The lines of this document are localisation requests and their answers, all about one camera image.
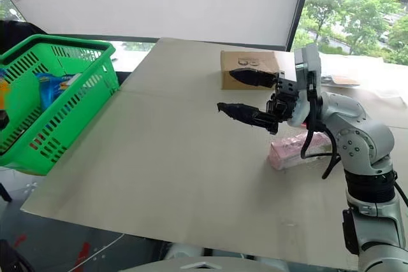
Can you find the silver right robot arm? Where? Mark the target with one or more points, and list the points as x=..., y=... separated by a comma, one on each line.
x=366, y=132

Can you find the orange yellow snack bag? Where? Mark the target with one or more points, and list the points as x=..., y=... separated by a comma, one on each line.
x=4, y=90

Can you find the dark rounded shape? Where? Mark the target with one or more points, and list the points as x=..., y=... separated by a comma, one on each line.
x=12, y=257

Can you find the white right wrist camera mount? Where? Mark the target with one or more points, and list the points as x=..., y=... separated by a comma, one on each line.
x=314, y=71

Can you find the small white red package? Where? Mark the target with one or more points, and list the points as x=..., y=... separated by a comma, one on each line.
x=71, y=81

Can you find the pink wrapped package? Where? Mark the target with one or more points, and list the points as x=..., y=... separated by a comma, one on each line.
x=287, y=154

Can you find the brown cardboard box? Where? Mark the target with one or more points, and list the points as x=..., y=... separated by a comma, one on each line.
x=267, y=61

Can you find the silver robot torso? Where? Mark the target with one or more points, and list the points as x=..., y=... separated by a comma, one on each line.
x=204, y=265

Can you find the blue snack bag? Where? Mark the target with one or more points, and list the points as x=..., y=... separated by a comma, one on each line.
x=48, y=90

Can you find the black seat back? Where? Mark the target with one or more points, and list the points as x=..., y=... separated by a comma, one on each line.
x=19, y=34

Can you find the flat brown cardboard piece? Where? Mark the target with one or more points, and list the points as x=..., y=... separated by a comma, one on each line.
x=342, y=80

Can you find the green plastic basket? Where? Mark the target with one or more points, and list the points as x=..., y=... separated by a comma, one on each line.
x=95, y=46

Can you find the green trees outside window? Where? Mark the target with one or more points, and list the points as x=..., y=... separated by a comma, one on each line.
x=357, y=7

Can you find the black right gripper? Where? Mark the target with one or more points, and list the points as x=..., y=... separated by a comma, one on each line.
x=285, y=98

